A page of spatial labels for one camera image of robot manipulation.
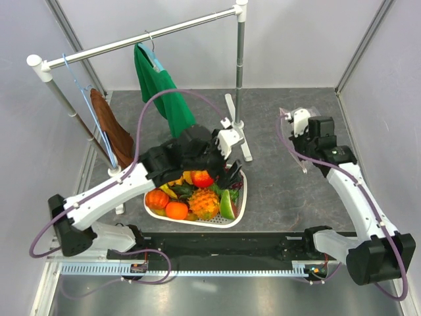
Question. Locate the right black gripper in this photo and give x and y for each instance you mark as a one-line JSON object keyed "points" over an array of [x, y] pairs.
{"points": [[296, 141]]}

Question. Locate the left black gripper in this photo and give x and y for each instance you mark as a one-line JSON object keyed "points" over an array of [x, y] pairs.
{"points": [[218, 173]]}

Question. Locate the toy watermelon slice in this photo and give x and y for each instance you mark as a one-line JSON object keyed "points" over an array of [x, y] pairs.
{"points": [[228, 210]]}

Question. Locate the orange toy pineapple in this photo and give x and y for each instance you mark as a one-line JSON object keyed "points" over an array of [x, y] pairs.
{"points": [[204, 203]]}

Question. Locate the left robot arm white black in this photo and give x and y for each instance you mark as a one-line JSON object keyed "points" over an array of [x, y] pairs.
{"points": [[76, 218]]}

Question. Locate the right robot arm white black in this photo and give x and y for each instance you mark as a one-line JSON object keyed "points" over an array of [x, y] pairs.
{"points": [[379, 252]]}

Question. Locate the yellow orange toy pepper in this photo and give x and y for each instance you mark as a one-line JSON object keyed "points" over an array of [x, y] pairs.
{"points": [[185, 178]]}

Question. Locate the white perforated plastic basket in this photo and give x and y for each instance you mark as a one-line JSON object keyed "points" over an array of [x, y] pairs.
{"points": [[182, 201]]}

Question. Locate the yellow toy bananas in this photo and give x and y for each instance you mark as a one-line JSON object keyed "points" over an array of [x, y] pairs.
{"points": [[167, 190]]}

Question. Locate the toy orange fruit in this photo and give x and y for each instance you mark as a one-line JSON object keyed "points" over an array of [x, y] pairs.
{"points": [[176, 210]]}

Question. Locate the orange toy pumpkin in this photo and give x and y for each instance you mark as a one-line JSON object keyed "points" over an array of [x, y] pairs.
{"points": [[156, 199]]}

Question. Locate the brown cloth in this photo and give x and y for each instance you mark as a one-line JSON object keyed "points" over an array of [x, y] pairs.
{"points": [[120, 140]]}

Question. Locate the blue hanger with shirt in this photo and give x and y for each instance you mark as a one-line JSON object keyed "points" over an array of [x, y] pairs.
{"points": [[150, 53]]}

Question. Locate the white clothes rack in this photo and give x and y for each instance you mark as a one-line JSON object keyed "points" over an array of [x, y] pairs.
{"points": [[129, 23]]}

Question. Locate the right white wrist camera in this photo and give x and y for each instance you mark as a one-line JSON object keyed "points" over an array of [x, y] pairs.
{"points": [[299, 119]]}

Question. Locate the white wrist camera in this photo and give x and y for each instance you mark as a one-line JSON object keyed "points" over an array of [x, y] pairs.
{"points": [[299, 119], [228, 137]]}

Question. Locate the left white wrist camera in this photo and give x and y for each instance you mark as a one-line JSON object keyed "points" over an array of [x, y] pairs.
{"points": [[228, 137]]}

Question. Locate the light blue wire hanger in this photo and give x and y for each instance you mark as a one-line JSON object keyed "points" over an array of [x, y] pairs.
{"points": [[102, 134]]}

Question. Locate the white slotted cable duct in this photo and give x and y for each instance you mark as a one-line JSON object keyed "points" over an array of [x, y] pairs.
{"points": [[132, 269]]}

